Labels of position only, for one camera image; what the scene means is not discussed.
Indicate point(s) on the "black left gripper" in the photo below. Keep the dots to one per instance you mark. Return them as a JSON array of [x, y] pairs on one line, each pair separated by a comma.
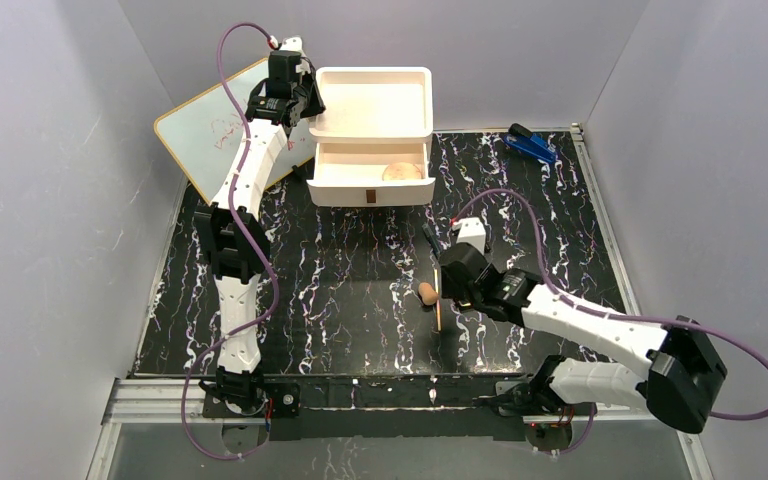
[[306, 100]]

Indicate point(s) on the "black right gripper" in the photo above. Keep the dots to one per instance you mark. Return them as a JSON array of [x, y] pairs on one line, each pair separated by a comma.
[[450, 277]]

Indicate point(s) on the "white plastic drawer organizer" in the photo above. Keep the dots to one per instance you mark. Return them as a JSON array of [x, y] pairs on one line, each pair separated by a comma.
[[376, 105]]

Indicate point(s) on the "white organizer drawer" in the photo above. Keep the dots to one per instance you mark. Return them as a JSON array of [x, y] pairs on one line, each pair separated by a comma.
[[350, 175]]

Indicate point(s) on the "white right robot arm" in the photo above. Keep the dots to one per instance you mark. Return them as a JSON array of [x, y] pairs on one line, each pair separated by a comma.
[[673, 372]]

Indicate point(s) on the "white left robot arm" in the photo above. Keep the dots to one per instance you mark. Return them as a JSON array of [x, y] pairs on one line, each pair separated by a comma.
[[235, 243]]

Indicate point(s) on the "beige makeup sponge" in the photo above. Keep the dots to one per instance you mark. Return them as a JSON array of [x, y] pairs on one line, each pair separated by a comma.
[[427, 294]]

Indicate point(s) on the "dark double-ended makeup stick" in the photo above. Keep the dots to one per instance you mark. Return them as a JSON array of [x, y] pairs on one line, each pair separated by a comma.
[[432, 240]]

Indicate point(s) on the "thin wooden stick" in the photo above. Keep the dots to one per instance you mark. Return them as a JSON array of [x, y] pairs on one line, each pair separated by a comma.
[[437, 304]]

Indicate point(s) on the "yellow framed whiteboard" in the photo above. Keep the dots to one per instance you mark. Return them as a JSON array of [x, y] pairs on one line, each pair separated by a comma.
[[203, 134]]

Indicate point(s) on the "blue black stapler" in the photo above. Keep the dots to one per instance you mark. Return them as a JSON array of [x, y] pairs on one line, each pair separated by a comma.
[[525, 141]]

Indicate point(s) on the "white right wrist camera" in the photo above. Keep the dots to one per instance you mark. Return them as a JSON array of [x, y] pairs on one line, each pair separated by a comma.
[[471, 231]]

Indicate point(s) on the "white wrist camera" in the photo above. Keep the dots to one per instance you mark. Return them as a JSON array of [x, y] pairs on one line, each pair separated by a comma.
[[471, 231], [291, 49]]

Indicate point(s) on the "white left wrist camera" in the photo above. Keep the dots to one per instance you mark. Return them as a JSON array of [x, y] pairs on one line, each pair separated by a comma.
[[291, 49]]

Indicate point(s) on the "aluminium frame rail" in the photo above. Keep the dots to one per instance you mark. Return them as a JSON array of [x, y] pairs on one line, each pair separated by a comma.
[[390, 397]]

